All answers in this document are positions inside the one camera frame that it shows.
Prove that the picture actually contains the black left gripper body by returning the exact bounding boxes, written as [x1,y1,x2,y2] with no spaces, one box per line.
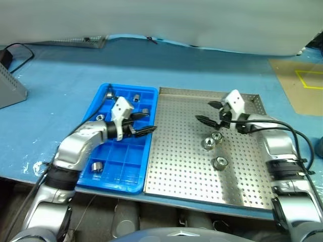
[121,113,137,138]

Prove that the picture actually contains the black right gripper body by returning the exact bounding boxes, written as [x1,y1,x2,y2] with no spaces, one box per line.
[217,103,234,130]

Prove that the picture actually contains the blue compartment plastic tray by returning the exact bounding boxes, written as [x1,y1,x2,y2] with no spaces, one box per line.
[75,83,159,195]

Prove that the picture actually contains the perforated steel tray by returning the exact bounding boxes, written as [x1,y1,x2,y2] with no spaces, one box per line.
[143,87,276,210]

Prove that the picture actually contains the brown cardboard sheet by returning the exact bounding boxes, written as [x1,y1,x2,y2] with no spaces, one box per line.
[268,58,323,116]

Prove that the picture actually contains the grey rounded cylinder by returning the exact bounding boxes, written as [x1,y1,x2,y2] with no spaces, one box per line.
[114,201,140,237]
[185,214,215,230]

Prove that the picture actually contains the flat perforated metal plate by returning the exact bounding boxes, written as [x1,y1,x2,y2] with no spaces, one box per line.
[47,36,106,49]

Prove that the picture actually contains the grey robot torso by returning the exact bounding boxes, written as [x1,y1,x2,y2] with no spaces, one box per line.
[108,226,255,242]

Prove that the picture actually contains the dark equipment with white part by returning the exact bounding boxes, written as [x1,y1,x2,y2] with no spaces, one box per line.
[299,30,323,57]

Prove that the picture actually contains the grey perforated metal box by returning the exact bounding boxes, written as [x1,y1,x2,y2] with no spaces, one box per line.
[0,62,28,109]

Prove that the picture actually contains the black power adapter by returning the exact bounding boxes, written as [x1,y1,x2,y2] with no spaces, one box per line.
[0,49,13,69]

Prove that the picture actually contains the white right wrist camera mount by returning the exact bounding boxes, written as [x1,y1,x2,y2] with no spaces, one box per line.
[222,89,247,132]

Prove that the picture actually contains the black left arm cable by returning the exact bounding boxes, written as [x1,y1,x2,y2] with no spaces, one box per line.
[5,84,117,242]

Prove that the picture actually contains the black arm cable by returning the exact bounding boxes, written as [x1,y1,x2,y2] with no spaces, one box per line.
[222,118,323,210]
[5,84,117,242]

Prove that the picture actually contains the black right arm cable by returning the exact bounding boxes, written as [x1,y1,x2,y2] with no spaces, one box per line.
[222,118,323,210]

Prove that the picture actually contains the thin grey wire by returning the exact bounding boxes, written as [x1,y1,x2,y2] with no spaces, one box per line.
[73,194,98,230]

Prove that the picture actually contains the black power cable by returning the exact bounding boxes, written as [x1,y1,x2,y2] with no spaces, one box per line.
[0,43,35,74]

